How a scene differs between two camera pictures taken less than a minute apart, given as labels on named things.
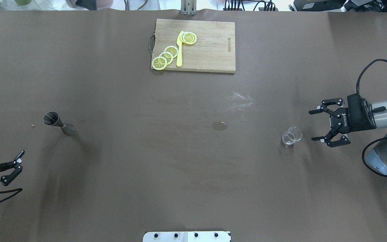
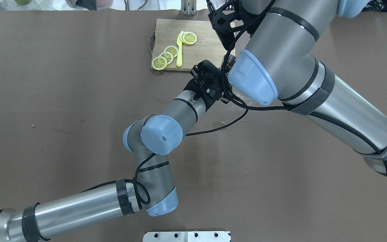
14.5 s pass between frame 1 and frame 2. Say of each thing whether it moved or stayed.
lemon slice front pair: stayed
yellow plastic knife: stayed
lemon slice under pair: stayed
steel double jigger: moved
